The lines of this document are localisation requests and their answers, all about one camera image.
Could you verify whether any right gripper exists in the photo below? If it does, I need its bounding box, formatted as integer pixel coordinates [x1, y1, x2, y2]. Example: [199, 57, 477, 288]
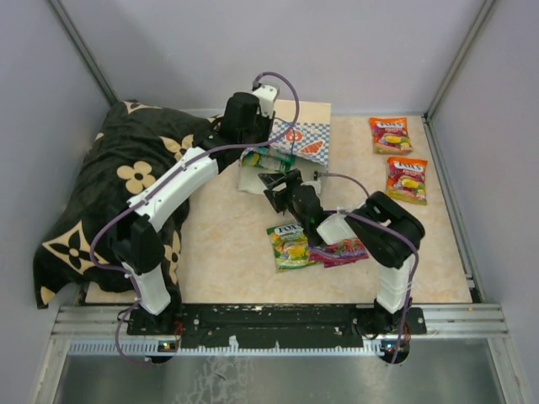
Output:
[259, 168, 309, 228]

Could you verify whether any green candy bag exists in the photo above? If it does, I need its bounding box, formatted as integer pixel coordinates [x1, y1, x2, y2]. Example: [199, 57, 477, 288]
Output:
[241, 148, 296, 173]
[266, 223, 317, 273]

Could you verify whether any checkered paper bag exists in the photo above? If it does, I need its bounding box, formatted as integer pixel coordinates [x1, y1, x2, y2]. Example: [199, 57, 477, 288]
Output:
[237, 100, 332, 194]

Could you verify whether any purple candy bag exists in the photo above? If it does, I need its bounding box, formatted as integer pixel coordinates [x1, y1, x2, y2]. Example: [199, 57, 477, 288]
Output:
[309, 237, 369, 268]

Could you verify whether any orange candy bag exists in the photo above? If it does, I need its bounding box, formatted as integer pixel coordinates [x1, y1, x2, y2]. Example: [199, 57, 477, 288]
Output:
[385, 157, 428, 205]
[369, 117, 413, 155]

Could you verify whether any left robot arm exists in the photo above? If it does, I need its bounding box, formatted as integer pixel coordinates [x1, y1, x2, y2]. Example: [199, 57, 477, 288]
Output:
[108, 84, 279, 334]

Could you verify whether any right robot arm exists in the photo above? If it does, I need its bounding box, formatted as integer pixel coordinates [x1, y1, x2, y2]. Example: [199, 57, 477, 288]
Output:
[258, 169, 425, 333]

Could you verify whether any green candy bag on table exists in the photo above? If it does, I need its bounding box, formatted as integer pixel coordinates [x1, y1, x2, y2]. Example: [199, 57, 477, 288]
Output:
[266, 223, 317, 273]

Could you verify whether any black floral pillow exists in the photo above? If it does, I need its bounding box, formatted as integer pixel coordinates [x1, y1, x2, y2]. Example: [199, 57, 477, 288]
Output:
[33, 100, 214, 309]

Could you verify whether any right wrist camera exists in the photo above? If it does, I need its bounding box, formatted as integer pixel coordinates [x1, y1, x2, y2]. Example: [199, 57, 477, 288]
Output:
[303, 170, 325, 196]

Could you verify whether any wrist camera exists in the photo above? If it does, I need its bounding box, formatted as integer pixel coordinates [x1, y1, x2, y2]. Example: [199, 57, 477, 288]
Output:
[303, 170, 325, 196]
[252, 83, 280, 118]

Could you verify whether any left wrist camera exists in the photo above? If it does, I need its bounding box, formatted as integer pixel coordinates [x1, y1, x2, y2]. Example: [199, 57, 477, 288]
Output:
[252, 83, 280, 118]

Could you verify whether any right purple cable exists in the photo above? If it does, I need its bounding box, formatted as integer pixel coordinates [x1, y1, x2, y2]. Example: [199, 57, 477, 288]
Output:
[313, 170, 420, 366]

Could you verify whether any purple cable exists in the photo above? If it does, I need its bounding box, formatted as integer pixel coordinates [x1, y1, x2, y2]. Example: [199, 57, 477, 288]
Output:
[313, 170, 420, 366]
[90, 71, 301, 366]

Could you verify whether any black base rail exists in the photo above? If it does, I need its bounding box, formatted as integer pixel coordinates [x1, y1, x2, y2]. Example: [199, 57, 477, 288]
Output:
[127, 303, 426, 349]

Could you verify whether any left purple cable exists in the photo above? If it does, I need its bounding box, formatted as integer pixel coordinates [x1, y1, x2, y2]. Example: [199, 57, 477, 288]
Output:
[90, 71, 301, 366]

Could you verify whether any aluminium frame rail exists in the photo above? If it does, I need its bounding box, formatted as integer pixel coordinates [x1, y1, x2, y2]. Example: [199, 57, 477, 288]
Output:
[50, 305, 510, 359]

